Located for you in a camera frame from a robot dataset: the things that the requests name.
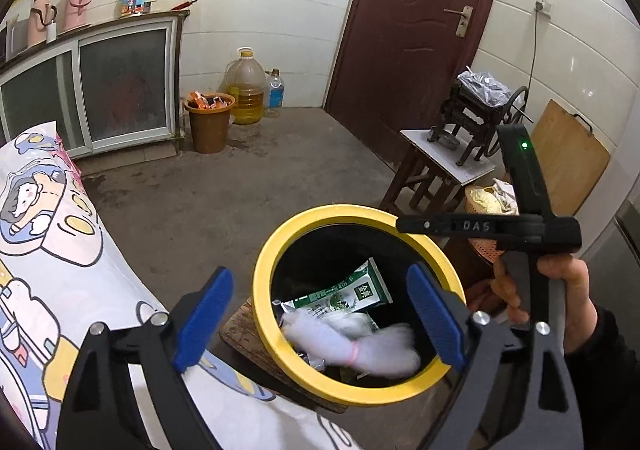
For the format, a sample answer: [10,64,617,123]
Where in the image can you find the small white cup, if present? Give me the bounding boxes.
[46,22,58,44]

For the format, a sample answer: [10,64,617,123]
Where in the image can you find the dark red door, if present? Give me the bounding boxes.
[326,0,493,166]

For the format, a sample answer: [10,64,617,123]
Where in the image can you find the black cast iron machine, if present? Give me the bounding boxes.
[427,68,533,166]

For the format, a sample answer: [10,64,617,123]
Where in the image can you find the kitchen counter cabinets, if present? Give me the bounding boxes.
[1,10,189,158]

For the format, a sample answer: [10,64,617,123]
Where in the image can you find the cartoon astronaut tablecloth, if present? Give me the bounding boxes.
[1,123,355,449]

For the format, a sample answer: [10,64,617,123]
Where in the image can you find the large cooking oil jug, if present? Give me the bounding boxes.
[222,47,266,125]

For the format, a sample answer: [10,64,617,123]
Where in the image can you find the person's right hand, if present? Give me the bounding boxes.
[468,254,598,355]

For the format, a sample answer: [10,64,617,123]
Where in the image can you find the wooden cutting board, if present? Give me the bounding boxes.
[532,100,611,216]

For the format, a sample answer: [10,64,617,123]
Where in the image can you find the yellow rimmed trash bin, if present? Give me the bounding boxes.
[252,204,464,407]

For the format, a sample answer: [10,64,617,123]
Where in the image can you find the woven basket with cloth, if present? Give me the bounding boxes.
[464,178,518,264]

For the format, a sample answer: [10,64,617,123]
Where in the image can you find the green white snack bag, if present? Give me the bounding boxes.
[272,257,393,318]

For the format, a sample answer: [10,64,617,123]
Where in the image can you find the white topped wooden stool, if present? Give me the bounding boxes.
[378,129,496,216]

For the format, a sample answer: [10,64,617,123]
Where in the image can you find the brown waste bucket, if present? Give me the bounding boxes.
[183,92,236,154]

